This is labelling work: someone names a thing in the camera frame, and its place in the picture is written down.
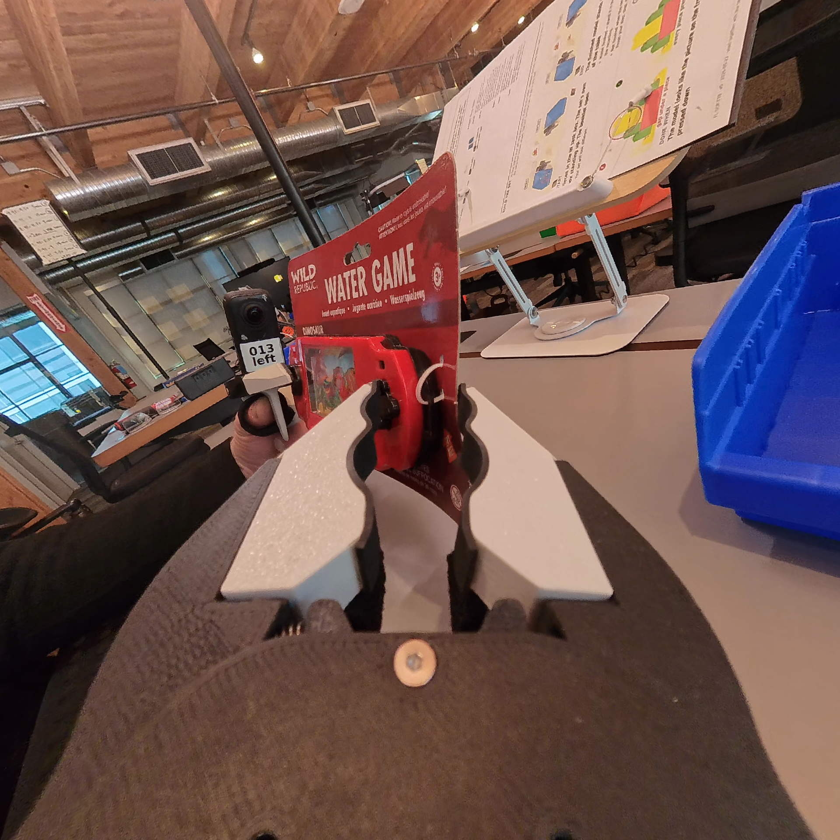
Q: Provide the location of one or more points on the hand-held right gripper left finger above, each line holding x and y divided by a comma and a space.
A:
302, 518

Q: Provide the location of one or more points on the red handheld toy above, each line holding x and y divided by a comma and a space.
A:
367, 282

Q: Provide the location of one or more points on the large blue plastic bin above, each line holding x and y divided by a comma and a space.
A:
754, 394

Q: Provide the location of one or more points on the black high-back chair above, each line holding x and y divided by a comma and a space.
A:
735, 197

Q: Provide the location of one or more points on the silver spiral ventilation duct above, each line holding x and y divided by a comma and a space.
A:
98, 190

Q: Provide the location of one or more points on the white round ceiling device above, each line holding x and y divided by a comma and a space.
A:
351, 5

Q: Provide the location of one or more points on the black office chair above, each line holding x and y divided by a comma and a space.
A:
131, 466

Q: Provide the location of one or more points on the person's left forearm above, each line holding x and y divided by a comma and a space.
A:
98, 564

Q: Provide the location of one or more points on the printed instruction sheet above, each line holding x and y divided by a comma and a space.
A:
558, 98

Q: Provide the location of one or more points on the black case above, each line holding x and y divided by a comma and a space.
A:
207, 382

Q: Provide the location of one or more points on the small white duct vent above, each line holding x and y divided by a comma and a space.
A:
356, 117

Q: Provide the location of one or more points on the large white duct vent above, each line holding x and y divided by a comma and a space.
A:
169, 161

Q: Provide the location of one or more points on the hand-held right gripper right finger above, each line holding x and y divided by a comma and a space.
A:
535, 525

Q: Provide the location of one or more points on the light wooden desk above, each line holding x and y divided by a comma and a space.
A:
164, 420

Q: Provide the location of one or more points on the grid pane window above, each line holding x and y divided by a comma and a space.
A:
39, 374

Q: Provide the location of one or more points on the red arrow sign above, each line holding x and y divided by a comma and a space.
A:
49, 312

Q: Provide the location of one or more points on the orange plastic bin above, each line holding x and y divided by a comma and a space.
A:
630, 210

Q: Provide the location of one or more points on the red fire extinguisher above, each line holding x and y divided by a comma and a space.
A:
123, 374

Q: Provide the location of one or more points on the person's left hand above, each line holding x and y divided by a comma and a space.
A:
253, 453

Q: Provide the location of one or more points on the white handwritten board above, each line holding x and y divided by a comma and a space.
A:
43, 233

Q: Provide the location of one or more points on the white document stand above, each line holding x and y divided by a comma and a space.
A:
590, 328

